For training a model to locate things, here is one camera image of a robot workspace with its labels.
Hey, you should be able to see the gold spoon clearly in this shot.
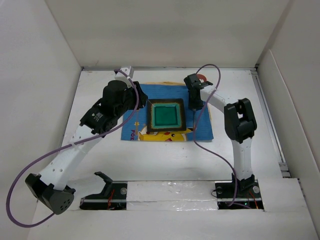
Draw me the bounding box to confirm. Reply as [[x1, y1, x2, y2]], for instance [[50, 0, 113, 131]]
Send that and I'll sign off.
[[193, 109, 196, 132]]

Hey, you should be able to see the blue and yellow cloth placemat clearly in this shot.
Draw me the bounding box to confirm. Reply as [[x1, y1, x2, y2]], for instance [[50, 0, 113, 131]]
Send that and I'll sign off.
[[121, 84, 214, 142]]

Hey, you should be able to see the pink plastic cup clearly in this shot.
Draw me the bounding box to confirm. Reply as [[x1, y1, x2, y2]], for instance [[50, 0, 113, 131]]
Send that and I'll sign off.
[[196, 73, 207, 82]]

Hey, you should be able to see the square green ceramic plate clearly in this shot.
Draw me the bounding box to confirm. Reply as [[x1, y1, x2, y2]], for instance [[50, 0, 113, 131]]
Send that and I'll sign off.
[[146, 98, 187, 132]]

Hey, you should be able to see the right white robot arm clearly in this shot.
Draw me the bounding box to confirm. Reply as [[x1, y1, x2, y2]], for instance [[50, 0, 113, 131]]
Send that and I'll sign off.
[[184, 73, 257, 197]]

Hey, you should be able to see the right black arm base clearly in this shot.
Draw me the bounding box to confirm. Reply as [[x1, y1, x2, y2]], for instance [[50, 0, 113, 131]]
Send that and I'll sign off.
[[211, 180, 264, 210]]

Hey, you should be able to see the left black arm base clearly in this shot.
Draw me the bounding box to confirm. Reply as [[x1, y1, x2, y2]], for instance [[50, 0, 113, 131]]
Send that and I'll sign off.
[[79, 171, 128, 211]]

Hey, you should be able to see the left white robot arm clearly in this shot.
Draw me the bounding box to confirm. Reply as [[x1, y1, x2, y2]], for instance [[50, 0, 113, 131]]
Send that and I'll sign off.
[[25, 80, 148, 215]]

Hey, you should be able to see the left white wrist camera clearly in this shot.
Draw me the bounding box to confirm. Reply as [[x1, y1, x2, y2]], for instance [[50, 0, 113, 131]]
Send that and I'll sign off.
[[114, 66, 134, 82]]

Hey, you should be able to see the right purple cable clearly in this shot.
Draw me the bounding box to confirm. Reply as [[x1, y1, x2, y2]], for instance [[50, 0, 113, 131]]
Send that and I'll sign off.
[[192, 63, 237, 207]]

